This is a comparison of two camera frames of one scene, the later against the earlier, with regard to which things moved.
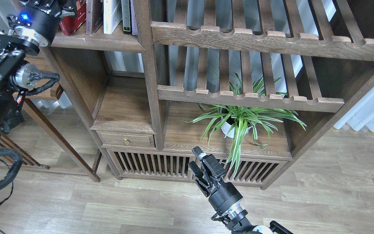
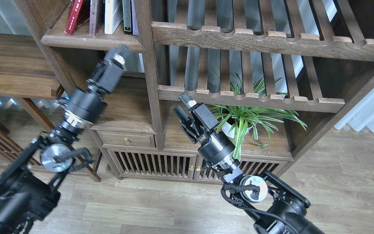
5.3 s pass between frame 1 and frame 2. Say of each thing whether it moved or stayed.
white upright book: stayed
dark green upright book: stayed
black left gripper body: moved
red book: moved
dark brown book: moved
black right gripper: moved
